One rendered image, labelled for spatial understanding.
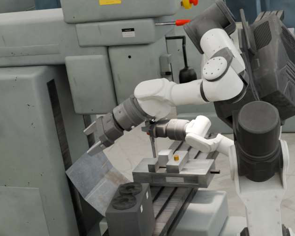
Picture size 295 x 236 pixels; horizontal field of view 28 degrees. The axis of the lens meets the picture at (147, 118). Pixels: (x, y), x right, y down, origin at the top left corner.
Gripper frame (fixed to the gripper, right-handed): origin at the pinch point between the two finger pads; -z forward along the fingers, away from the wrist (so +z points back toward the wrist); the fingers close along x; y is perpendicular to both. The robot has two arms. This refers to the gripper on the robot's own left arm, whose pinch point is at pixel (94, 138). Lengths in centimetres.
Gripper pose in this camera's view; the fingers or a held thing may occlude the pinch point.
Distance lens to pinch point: 189.8
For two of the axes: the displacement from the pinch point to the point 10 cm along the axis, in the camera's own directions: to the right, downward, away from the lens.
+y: -5.7, -5.7, -6.0
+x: -1.8, -6.2, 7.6
